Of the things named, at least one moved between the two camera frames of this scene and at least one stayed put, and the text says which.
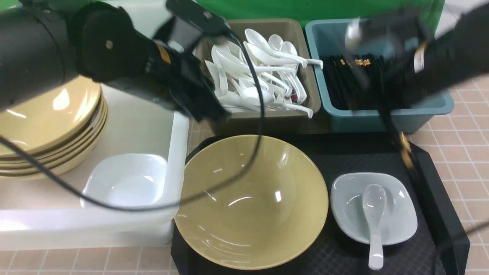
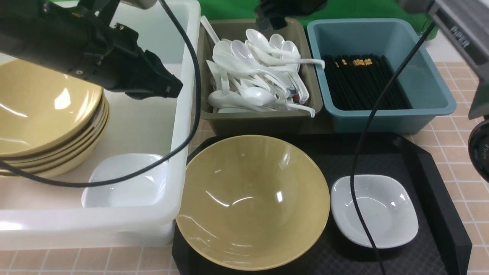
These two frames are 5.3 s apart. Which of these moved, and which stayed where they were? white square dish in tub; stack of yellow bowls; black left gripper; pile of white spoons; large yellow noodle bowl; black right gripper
Moved: black left gripper; black right gripper
Stayed: white square dish in tub; pile of white spoons; stack of yellow bowls; large yellow noodle bowl
